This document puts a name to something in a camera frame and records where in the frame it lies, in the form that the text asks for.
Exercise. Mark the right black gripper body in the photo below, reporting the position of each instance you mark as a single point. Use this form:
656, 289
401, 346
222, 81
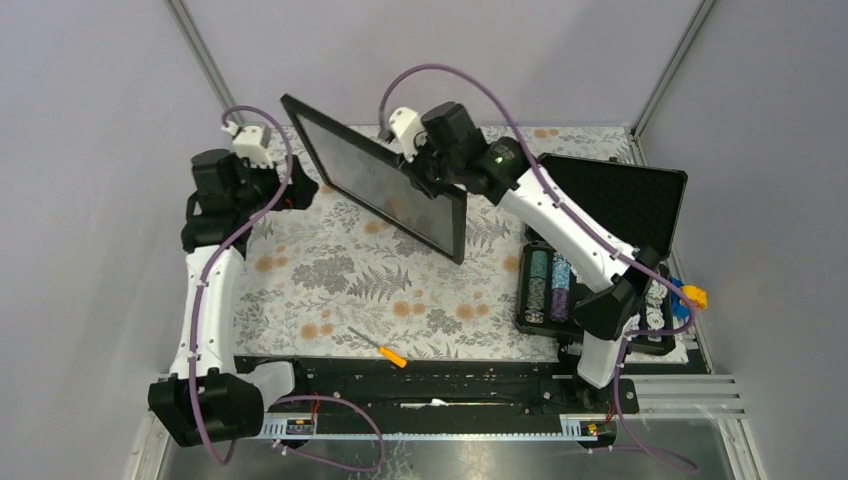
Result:
433, 171

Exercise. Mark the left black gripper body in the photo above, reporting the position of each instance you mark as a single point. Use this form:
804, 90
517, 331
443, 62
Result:
258, 185

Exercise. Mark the black picture frame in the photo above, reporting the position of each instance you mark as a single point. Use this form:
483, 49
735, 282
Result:
368, 173

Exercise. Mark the orange handled screwdriver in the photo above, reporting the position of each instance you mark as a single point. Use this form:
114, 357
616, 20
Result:
395, 358

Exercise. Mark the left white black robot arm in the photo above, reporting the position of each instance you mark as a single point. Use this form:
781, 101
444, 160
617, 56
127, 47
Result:
203, 397

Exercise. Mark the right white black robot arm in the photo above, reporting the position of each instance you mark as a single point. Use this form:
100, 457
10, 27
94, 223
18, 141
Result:
612, 269

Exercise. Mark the floral table mat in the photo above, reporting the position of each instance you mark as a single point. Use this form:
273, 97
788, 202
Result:
333, 279

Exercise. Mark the black poker chip case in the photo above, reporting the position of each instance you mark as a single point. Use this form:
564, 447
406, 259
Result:
640, 205

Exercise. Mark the yellow blue tape dispenser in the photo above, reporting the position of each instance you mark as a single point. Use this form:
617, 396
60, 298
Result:
695, 294

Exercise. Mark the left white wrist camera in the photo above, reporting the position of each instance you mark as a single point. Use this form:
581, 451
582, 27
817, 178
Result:
250, 143

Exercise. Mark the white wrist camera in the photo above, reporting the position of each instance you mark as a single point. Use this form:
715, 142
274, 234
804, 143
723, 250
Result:
250, 143
407, 128

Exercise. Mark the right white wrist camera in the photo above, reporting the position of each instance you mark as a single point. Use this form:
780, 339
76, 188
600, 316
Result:
407, 128

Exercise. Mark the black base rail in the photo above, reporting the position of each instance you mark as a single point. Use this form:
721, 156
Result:
338, 385

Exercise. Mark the grey slotted cable duct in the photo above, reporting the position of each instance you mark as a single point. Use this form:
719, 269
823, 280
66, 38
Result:
430, 425

